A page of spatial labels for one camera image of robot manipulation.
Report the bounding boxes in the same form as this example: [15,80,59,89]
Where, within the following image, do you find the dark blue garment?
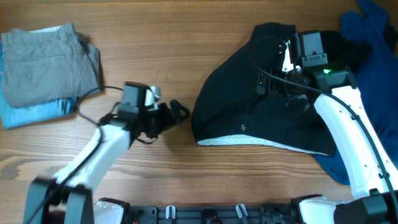
[312,0,398,187]

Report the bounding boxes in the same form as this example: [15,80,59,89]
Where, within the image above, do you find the folded grey trousers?
[1,23,100,108]

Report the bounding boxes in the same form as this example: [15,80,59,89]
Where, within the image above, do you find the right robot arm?
[258,30,397,223]

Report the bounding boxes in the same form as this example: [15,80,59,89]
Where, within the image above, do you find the folded light blue jeans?
[1,43,78,129]

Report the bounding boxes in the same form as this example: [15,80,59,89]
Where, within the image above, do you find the black shorts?
[192,22,336,156]

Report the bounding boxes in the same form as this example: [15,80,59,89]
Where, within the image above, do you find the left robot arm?
[23,82,190,223]

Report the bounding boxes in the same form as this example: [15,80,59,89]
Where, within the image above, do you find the black garment under blue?
[321,24,397,88]

